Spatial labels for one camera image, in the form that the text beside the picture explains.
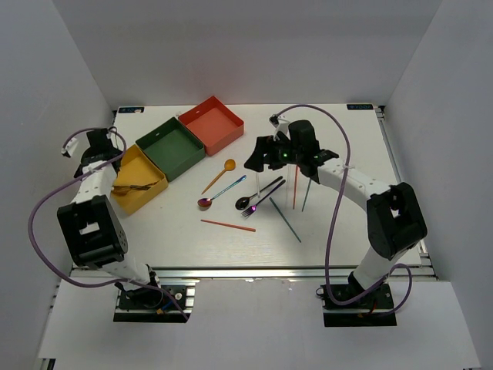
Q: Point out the purple fork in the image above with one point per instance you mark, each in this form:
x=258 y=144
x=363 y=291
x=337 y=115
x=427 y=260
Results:
x=251 y=210

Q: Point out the red square container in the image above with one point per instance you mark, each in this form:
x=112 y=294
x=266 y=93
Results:
x=214 y=124

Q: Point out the gold fork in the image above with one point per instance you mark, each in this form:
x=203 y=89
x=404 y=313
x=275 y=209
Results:
x=123 y=190

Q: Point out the yellow square container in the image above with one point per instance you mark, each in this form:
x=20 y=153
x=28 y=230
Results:
x=137 y=168

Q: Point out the iridescent blue purple spoon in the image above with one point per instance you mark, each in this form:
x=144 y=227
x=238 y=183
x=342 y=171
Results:
x=205 y=203

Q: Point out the black spoon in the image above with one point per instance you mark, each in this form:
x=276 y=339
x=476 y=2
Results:
x=243 y=202

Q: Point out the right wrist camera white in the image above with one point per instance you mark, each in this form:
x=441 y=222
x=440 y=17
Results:
x=281 y=126

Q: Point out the silver teal-handled fork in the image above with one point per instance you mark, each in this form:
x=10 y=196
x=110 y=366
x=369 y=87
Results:
x=144 y=187

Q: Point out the aluminium table frame rail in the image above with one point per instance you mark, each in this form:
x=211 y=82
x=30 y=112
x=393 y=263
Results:
x=399 y=172

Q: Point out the blue table label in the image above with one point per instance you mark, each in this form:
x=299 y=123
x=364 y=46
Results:
x=359 y=106
x=130 y=110

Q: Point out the right blue table label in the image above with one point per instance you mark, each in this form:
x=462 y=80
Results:
x=359 y=106

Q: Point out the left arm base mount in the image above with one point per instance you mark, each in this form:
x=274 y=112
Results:
x=135 y=304

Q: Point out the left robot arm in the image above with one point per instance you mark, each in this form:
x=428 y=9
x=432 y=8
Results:
x=92 y=231

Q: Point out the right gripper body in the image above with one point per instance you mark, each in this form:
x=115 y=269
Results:
x=282 y=153

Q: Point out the teal chopstick diagonal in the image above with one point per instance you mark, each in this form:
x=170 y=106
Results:
x=285 y=220

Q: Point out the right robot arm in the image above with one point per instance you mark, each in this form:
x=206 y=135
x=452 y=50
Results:
x=395 y=223

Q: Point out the orange chopstick upright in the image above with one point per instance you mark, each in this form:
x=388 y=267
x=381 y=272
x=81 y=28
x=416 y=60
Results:
x=295 y=187

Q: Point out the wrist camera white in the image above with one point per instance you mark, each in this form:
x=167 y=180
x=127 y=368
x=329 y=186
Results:
x=70 y=147
x=281 y=126

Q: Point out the green chopstick upright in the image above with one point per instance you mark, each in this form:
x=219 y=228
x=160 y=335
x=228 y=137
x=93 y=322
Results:
x=306 y=195

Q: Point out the left blue table label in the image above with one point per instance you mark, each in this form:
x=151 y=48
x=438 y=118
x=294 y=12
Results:
x=130 y=110

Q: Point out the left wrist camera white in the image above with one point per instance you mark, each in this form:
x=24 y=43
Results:
x=70 y=147

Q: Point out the orange gold spoon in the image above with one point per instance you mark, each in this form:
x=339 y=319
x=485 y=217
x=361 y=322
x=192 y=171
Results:
x=229 y=165

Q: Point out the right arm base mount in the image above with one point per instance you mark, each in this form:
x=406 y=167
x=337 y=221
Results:
x=370 y=311

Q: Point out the clear white chopstick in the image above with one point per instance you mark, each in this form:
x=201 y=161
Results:
x=288 y=185

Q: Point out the orange chopstick lying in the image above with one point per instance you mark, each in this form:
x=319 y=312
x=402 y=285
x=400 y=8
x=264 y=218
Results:
x=234 y=226

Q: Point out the green square container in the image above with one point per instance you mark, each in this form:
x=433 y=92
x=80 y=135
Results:
x=172 y=148

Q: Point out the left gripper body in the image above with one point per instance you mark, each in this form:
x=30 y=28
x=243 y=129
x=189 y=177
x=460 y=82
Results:
x=78 y=173

